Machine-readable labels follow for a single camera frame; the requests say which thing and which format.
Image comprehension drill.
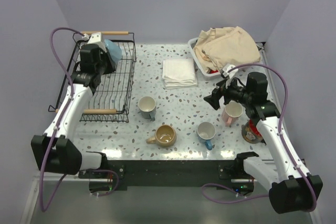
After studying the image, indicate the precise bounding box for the tan glazed round mug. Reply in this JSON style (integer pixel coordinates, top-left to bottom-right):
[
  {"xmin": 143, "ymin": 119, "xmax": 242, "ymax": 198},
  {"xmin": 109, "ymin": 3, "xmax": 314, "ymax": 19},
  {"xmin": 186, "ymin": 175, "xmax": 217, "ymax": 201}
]
[{"xmin": 146, "ymin": 125, "xmax": 177, "ymax": 148}]

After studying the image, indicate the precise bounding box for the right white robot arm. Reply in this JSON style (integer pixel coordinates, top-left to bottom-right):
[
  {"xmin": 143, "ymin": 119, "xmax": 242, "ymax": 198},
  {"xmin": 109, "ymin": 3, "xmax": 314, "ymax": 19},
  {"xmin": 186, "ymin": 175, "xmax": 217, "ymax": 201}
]
[{"xmin": 204, "ymin": 72, "xmax": 323, "ymax": 214}]

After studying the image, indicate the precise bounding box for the blue speckled mug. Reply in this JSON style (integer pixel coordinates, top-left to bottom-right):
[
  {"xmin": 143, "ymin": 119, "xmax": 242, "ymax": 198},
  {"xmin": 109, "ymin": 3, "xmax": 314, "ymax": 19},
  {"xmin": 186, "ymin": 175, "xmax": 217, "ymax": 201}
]
[{"xmin": 196, "ymin": 122, "xmax": 216, "ymax": 151}]

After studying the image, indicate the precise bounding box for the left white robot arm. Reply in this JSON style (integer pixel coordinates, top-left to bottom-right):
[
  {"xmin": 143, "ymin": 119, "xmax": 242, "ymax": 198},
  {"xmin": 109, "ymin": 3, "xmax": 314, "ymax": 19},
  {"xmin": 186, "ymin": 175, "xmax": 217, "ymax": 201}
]
[{"xmin": 31, "ymin": 44, "xmax": 115, "ymax": 178}]

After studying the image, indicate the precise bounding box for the beige cloth bag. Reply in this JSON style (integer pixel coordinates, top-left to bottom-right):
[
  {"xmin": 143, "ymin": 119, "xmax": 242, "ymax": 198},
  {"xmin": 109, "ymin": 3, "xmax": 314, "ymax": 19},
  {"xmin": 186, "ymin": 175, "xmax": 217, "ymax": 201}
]
[{"xmin": 193, "ymin": 26, "xmax": 260, "ymax": 73}]

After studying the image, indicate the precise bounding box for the white plastic basin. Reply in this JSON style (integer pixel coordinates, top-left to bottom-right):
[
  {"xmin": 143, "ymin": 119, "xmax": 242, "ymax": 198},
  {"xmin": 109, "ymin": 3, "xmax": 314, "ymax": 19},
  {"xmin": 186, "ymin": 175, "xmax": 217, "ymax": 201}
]
[{"xmin": 187, "ymin": 37, "xmax": 261, "ymax": 81}]

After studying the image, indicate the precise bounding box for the red inside patterned mug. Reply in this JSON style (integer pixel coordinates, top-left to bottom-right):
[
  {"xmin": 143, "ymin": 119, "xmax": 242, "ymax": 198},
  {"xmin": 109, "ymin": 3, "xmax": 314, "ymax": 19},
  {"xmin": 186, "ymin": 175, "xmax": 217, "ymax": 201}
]
[{"xmin": 241, "ymin": 120, "xmax": 264, "ymax": 144}]

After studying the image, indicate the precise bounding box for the black wire dish rack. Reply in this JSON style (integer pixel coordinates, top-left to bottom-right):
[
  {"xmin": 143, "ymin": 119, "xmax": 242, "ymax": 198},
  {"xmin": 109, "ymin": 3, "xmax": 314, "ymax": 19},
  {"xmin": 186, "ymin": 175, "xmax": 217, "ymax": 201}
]
[{"xmin": 49, "ymin": 30, "xmax": 138, "ymax": 124}]

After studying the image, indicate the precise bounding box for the pale pink mug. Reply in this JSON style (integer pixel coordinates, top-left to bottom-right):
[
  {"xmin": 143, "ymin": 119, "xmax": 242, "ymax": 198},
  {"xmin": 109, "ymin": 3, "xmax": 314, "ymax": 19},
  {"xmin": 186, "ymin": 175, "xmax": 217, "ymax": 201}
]
[{"xmin": 222, "ymin": 101, "xmax": 244, "ymax": 126}]

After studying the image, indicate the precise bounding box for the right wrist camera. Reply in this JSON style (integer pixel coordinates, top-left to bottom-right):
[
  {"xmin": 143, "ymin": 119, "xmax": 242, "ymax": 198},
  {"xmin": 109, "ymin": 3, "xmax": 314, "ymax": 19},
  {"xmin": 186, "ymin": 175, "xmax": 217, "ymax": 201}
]
[{"xmin": 219, "ymin": 63, "xmax": 238, "ymax": 79}]

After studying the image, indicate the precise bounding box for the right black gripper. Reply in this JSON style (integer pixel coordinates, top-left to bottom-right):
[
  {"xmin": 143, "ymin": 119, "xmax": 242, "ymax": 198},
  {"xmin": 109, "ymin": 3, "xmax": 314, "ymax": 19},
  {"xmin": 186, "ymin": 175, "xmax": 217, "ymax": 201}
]
[{"xmin": 204, "ymin": 74, "xmax": 252, "ymax": 110}]

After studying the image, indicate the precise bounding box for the light blue faceted mug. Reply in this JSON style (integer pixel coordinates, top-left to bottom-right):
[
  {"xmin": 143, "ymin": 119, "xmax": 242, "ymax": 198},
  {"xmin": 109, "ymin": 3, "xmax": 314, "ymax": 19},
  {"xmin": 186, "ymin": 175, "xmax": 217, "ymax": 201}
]
[{"xmin": 104, "ymin": 39, "xmax": 122, "ymax": 63}]

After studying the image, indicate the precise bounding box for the grey green faceted mug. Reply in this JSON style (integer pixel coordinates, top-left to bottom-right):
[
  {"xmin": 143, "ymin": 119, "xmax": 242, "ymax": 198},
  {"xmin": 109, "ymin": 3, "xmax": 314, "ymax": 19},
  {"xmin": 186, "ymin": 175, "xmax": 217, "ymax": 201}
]
[{"xmin": 138, "ymin": 96, "xmax": 156, "ymax": 121}]

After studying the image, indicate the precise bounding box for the folded white towel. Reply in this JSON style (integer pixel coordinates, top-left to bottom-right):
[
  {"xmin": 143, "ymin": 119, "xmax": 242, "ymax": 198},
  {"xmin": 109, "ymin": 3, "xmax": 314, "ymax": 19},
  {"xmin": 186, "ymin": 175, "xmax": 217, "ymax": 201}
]
[{"xmin": 162, "ymin": 59, "xmax": 198, "ymax": 89}]

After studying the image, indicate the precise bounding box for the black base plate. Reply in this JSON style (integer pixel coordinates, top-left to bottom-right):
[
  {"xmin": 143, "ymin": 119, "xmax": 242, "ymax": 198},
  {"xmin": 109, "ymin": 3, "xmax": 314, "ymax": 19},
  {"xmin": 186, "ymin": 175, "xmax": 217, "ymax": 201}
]
[{"xmin": 78, "ymin": 160, "xmax": 254, "ymax": 192}]

